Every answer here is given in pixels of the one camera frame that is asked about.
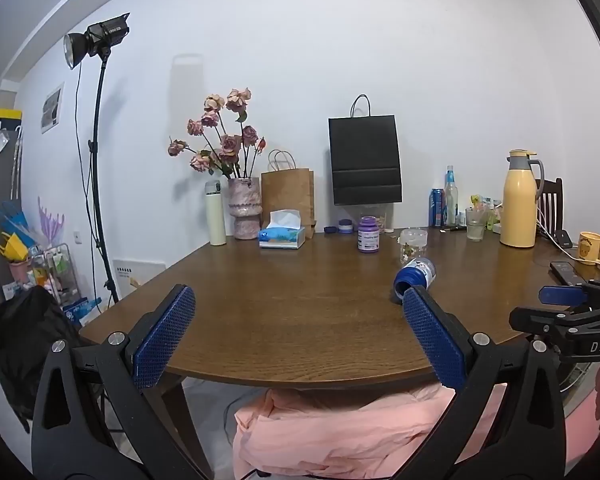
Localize black paper bag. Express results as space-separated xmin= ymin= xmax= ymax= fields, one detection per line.
xmin=328 ymin=94 xmax=403 ymax=206

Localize clear plastic bottle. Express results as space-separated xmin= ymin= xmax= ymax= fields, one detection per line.
xmin=443 ymin=165 xmax=459 ymax=227

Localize white cable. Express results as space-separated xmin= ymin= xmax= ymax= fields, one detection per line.
xmin=535 ymin=199 xmax=600 ymax=278

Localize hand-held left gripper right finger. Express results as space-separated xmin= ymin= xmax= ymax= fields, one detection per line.
xmin=380 ymin=285 xmax=567 ymax=480

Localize pink marbled vase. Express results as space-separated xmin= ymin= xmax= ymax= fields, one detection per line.
xmin=228 ymin=177 xmax=264 ymax=240

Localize clear plastic container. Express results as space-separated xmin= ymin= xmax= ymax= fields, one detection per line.
xmin=359 ymin=204 xmax=394 ymax=233

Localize purple jar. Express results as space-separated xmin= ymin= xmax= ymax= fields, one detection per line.
xmin=357 ymin=216 xmax=382 ymax=253

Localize brown paper bag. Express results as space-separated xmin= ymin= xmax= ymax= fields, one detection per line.
xmin=261 ymin=149 xmax=317 ymax=233

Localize black studio light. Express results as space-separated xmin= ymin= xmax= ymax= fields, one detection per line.
xmin=63 ymin=12 xmax=131 ymax=70

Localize yellow thermos jug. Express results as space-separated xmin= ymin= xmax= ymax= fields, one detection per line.
xmin=499 ymin=149 xmax=546 ymax=249

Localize green yellow packet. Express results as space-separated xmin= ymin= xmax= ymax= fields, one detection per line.
xmin=470 ymin=194 xmax=502 ymax=232

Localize white thermos bottle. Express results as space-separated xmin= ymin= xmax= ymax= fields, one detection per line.
xmin=204 ymin=180 xmax=228 ymax=247

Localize blue-capped bottle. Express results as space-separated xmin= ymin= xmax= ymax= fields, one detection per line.
xmin=393 ymin=256 xmax=437 ymax=305

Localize purple clothes hangers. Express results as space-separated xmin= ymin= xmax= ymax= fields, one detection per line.
xmin=36 ymin=196 xmax=66 ymax=246

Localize blue tissue box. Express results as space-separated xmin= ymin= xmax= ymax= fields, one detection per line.
xmin=258 ymin=210 xmax=306 ymax=250

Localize blue clothes hangers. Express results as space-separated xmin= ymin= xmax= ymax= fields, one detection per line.
xmin=0 ymin=201 xmax=31 ymax=241

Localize clear glass jar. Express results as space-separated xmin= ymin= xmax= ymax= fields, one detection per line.
xmin=399 ymin=228 xmax=428 ymax=266

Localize wall poster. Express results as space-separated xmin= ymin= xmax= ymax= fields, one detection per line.
xmin=40 ymin=83 xmax=65 ymax=134

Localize dried pink roses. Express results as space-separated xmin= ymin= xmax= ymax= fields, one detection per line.
xmin=167 ymin=87 xmax=268 ymax=180

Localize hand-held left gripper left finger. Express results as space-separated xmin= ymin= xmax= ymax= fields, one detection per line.
xmin=31 ymin=284 xmax=216 ymax=480

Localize blue soda can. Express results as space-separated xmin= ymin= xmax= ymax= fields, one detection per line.
xmin=429 ymin=188 xmax=445 ymax=227

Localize black remote control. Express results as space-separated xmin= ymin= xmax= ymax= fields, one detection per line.
xmin=550 ymin=260 xmax=600 ymax=287

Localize clear drinking glass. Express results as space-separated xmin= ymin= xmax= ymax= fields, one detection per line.
xmin=465 ymin=207 xmax=487 ymax=242

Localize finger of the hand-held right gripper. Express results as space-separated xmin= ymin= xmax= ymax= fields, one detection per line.
xmin=539 ymin=279 xmax=600 ymax=312
xmin=509 ymin=306 xmax=590 ymax=342

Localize yellow mug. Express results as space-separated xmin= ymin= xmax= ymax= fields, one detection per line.
xmin=578 ymin=231 xmax=600 ymax=265

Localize pink cloth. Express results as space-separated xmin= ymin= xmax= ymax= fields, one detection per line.
xmin=231 ymin=382 xmax=508 ymax=480

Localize black cloth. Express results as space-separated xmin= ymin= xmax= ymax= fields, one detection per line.
xmin=0 ymin=285 xmax=93 ymax=433

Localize wire storage rack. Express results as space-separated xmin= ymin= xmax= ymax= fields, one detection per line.
xmin=30 ymin=243 xmax=78 ymax=308

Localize white flat box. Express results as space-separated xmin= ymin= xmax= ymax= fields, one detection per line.
xmin=112 ymin=259 xmax=167 ymax=302

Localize dark wooden chair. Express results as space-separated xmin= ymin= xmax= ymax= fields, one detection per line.
xmin=535 ymin=178 xmax=564 ymax=233

